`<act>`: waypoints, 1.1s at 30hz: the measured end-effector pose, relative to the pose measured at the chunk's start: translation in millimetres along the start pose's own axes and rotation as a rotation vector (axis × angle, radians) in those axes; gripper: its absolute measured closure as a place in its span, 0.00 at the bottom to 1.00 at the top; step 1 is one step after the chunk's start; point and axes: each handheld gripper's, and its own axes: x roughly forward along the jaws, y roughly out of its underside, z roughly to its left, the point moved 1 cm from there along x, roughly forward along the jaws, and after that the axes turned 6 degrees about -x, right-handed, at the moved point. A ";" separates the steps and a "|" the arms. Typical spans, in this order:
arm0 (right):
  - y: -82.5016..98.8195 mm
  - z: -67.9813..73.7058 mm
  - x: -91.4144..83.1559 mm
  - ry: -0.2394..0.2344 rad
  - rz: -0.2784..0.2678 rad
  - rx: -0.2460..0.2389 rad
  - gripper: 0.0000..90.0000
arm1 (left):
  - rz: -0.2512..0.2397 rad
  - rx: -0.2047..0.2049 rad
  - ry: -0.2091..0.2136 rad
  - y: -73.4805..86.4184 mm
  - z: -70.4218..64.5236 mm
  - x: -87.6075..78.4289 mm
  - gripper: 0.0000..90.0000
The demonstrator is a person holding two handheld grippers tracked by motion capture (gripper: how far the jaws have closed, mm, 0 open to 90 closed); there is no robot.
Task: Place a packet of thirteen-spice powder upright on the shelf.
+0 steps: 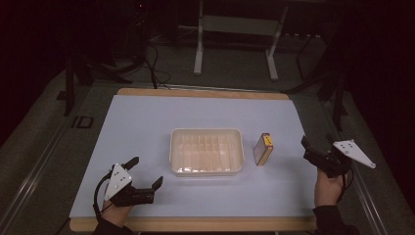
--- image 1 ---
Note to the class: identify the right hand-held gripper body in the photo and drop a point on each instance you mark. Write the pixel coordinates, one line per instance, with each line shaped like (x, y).
(329, 163)

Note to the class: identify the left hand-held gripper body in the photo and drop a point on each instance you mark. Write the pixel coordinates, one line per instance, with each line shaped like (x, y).
(119, 179)

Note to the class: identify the small yellow box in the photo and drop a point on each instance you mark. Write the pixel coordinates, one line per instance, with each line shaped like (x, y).
(262, 150)

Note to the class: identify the white plastic tray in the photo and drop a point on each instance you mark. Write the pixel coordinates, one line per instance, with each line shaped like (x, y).
(206, 152)

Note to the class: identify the person's right hand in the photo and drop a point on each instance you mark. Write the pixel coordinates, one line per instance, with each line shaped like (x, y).
(328, 191)

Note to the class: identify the person's left hand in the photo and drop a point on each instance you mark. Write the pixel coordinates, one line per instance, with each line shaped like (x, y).
(115, 213)

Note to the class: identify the white table mat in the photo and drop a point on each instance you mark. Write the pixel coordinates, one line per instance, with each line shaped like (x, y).
(147, 130)

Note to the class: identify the black metal stand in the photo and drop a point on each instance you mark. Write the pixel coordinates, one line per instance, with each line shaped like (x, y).
(76, 71)
(332, 81)

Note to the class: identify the white metal stand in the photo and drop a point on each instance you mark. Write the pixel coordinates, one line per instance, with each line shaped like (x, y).
(238, 24)

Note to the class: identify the metal floor rail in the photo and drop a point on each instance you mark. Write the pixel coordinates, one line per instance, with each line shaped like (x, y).
(362, 189)
(36, 169)

